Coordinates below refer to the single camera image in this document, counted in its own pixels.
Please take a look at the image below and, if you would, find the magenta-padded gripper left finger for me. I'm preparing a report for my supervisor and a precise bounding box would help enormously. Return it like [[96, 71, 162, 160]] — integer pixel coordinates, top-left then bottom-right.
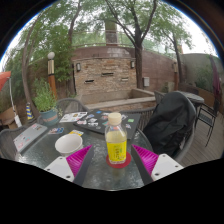
[[43, 143, 95, 187]]

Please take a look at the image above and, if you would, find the orange parasol with white pole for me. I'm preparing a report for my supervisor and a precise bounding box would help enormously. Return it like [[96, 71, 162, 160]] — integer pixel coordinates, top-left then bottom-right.
[[0, 70, 23, 128]]

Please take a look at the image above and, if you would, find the yellow card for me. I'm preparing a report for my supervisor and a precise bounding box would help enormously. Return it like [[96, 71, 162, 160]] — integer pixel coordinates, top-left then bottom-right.
[[68, 129, 85, 137]]

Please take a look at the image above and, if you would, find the black metal chair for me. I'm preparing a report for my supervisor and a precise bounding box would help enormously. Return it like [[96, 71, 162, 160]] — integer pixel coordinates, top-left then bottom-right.
[[195, 99, 221, 148]]

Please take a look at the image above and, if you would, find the round dark patio table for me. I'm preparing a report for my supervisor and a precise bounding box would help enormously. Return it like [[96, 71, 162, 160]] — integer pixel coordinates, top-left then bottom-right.
[[181, 90, 205, 105]]

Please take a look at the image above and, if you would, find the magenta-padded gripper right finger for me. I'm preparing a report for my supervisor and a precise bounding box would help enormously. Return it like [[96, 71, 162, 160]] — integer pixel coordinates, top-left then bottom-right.
[[130, 143, 184, 187]]

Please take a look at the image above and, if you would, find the small blue sticker card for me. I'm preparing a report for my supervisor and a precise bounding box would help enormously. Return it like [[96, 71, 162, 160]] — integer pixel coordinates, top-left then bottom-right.
[[48, 126, 65, 135]]

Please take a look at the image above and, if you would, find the blue and yellow striped bollard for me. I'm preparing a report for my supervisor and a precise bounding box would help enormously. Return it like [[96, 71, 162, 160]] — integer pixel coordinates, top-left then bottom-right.
[[25, 102, 34, 121]]

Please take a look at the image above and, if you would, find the clear bottle with yellow label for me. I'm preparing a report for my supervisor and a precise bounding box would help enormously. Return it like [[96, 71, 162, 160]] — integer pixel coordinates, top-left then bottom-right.
[[104, 112, 128, 165]]

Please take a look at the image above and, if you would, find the black jacket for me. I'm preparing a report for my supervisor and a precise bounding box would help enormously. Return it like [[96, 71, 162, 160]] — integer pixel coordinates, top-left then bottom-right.
[[142, 91, 197, 158]]

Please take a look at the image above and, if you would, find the grey laptop with stickers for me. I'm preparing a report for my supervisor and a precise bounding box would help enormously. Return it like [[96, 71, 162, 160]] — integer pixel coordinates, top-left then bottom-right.
[[13, 123, 49, 154]]

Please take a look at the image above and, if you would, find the white mug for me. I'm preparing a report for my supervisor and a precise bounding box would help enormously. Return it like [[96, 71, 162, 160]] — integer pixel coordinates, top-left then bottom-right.
[[54, 133, 84, 158]]

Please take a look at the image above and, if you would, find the green plant in blue pot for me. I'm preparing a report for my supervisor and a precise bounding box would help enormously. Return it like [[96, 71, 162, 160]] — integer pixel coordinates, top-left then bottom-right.
[[32, 78, 60, 127]]

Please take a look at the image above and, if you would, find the white sticker sheet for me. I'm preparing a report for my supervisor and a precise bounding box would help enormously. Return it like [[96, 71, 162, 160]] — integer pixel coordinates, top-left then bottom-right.
[[59, 111, 88, 124]]

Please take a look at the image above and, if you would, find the tree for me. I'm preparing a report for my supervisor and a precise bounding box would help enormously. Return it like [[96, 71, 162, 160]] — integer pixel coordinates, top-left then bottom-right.
[[99, 0, 188, 90], [3, 0, 84, 118]]

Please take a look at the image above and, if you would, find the black laptop with stickers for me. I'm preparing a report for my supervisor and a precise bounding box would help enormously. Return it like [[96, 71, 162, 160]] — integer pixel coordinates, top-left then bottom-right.
[[73, 109, 142, 140]]

